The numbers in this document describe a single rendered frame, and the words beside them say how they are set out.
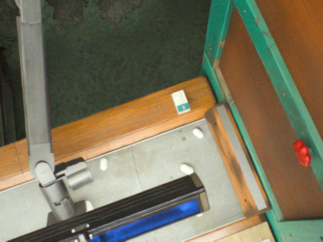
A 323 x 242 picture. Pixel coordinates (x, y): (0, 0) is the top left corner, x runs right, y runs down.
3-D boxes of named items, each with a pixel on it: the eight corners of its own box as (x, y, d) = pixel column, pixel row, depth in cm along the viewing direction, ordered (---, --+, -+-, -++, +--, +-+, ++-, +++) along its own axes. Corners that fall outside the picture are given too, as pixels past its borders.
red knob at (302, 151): (287, 145, 65) (295, 139, 60) (300, 140, 65) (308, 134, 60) (299, 170, 63) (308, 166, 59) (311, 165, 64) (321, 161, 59)
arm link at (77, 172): (30, 153, 99) (32, 166, 92) (72, 134, 102) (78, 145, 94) (49, 192, 104) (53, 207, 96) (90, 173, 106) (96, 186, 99)
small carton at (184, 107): (171, 96, 115) (171, 93, 113) (182, 92, 115) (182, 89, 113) (178, 114, 113) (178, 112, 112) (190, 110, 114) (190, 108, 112)
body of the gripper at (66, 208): (87, 219, 100) (76, 195, 97) (49, 233, 100) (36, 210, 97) (87, 204, 106) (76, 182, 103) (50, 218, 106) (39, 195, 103)
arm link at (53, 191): (36, 177, 99) (38, 187, 94) (61, 165, 101) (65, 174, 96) (47, 198, 102) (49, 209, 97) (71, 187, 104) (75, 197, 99)
